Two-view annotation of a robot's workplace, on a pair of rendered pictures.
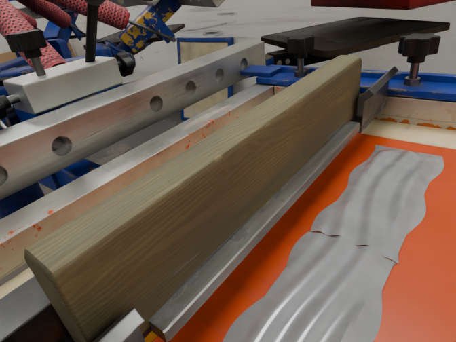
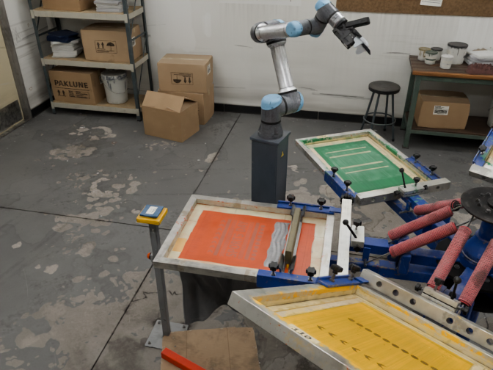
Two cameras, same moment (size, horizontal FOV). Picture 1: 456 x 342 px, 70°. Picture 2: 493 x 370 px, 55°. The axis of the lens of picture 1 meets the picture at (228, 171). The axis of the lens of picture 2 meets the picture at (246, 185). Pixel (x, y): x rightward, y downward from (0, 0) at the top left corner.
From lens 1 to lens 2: 241 cm
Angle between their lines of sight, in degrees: 112
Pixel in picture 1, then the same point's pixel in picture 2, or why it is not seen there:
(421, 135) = not seen: hidden behind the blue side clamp
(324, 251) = (280, 240)
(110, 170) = (327, 237)
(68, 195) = (327, 231)
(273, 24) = not seen: outside the picture
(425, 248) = (266, 245)
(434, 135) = not seen: hidden behind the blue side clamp
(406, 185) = (270, 253)
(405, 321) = (268, 236)
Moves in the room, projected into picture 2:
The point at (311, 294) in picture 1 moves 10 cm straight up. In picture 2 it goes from (280, 236) to (281, 219)
